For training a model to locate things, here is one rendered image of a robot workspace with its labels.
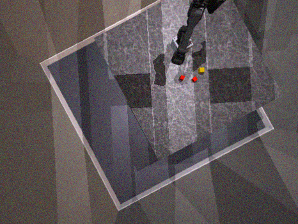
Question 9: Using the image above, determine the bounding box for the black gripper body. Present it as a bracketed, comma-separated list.
[206, 0, 217, 14]

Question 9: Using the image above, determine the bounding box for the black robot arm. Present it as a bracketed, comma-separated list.
[171, 0, 208, 65]

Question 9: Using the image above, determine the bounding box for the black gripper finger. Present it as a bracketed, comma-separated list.
[215, 0, 226, 10]

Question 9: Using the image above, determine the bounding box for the yellow cube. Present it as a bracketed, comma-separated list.
[198, 68, 204, 74]

